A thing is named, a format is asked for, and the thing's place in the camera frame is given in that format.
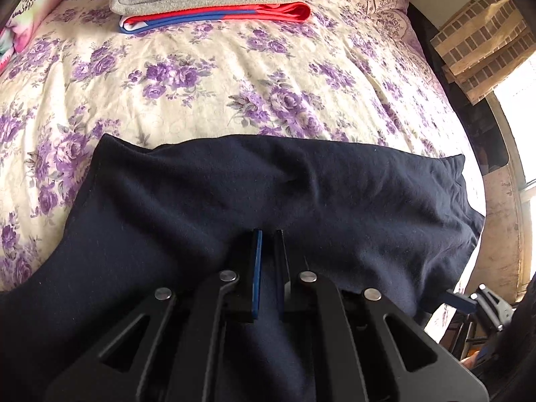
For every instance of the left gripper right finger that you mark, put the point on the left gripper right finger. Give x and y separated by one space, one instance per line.
281 269

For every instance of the folded colourful floral quilt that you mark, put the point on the folded colourful floral quilt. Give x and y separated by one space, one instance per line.
21 26

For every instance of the folded red blue garment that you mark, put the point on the folded red blue garment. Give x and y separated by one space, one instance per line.
295 12

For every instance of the purple floral bed cover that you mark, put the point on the purple floral bed cover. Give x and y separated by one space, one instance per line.
353 72

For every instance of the brick pattern box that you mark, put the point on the brick pattern box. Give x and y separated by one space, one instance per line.
482 44

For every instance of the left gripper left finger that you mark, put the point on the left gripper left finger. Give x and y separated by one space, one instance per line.
256 278

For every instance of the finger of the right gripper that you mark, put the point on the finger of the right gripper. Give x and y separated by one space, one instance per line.
460 302

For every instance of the navy blue pants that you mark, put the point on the navy blue pants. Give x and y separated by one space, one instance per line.
361 215

